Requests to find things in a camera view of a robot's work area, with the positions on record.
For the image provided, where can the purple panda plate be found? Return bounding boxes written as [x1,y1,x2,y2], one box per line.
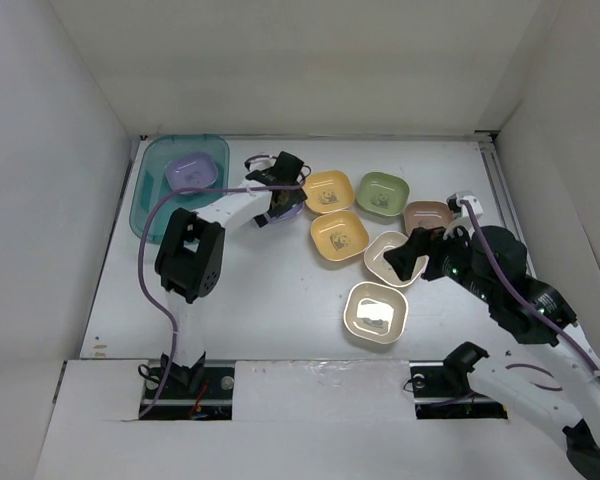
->
[264,192,304,224]
[165,152,219,190]

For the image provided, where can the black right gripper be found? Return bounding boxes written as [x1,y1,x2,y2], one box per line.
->
[382,216,498,304]

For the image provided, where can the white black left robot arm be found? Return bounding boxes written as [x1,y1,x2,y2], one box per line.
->
[154,151,311,397]

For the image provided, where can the yellow panda plate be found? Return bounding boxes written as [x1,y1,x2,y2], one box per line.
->
[310,210,370,262]
[303,170,355,215]

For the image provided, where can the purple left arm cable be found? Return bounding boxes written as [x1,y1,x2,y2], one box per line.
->
[138,154,306,419]

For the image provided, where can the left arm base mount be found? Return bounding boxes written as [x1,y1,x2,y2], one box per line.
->
[137,354,236,421]

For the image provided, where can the beige panda plate upper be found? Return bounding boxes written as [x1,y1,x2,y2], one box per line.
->
[364,231,428,288]

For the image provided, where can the green panda plate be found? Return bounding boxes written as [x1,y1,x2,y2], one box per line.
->
[355,171,410,217]

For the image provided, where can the teal transparent plastic bin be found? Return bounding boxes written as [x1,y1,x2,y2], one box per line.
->
[128,133,231,246]

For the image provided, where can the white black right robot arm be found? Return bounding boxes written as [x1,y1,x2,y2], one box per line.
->
[384,226,600,479]

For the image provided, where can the cream panda plate lower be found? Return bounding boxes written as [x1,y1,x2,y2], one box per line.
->
[343,281,409,345]

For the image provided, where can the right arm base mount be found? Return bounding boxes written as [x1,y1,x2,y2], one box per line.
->
[403,342,508,420]

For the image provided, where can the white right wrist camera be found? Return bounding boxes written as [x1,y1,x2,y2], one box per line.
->
[446,191,484,220]

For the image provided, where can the brown panda plate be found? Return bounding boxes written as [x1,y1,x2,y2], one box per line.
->
[403,201,453,236]

